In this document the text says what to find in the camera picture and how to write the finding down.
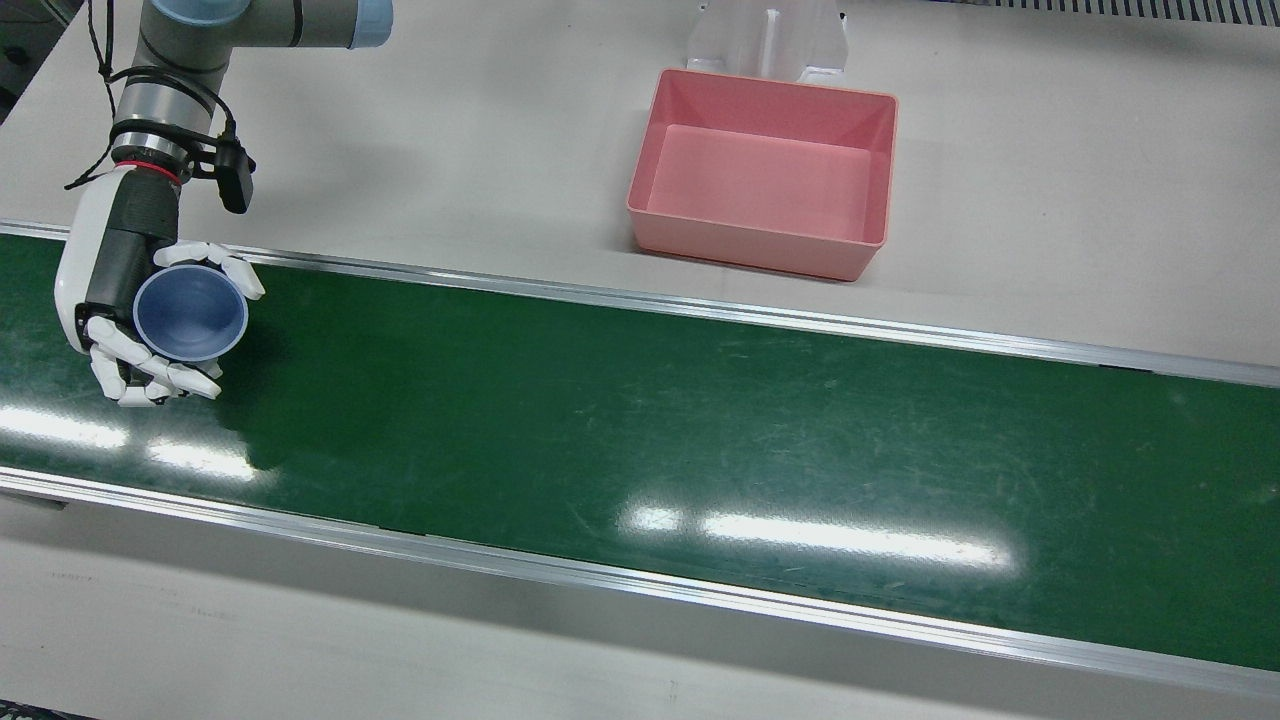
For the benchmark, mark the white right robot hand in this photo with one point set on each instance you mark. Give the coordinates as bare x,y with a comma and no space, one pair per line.
80,260

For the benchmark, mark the blue plastic cup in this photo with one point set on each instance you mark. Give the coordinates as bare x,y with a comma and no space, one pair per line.
190,315

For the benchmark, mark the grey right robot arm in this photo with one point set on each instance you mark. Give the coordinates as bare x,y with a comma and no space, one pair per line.
180,40

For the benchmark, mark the pink plastic box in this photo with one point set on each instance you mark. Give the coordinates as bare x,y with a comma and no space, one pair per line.
760,180

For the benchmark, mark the green conveyor belt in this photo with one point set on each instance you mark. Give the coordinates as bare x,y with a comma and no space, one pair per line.
700,430

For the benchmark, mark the grey ribbed metal platform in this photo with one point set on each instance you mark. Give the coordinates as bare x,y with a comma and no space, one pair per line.
1120,8

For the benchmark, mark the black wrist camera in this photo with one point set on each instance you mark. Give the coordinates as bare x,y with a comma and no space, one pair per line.
236,180

